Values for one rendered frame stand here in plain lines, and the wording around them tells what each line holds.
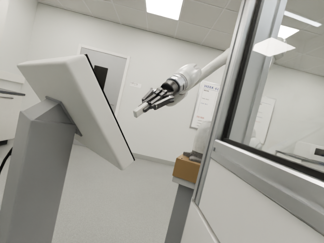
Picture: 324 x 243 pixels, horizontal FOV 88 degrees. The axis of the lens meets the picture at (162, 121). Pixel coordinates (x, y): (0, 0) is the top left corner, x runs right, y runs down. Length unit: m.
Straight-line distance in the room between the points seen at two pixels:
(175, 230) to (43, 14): 4.70
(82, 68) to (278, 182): 0.37
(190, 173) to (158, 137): 2.84
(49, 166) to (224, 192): 0.49
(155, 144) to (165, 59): 1.93
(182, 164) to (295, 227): 0.88
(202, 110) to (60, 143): 3.53
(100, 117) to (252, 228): 0.34
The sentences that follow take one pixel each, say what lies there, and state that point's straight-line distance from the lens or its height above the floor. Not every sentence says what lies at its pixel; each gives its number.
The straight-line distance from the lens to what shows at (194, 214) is 0.42.
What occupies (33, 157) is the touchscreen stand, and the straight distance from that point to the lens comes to 0.59.
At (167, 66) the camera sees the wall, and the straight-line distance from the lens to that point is 3.95.
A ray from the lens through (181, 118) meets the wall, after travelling 3.85.
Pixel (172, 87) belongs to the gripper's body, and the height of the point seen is 1.23.
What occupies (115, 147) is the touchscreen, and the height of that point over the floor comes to 1.00.
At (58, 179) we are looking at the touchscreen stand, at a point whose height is 0.84.
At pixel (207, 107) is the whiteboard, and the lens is 3.96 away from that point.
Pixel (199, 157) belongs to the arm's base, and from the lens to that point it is 1.11.
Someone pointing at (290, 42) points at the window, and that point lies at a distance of 0.31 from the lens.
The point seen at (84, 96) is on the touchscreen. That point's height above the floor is 1.11.
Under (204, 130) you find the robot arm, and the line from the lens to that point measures 1.10.
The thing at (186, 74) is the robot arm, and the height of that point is 1.31.
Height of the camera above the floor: 1.12
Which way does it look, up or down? 3 degrees down
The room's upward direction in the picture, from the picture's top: 13 degrees clockwise
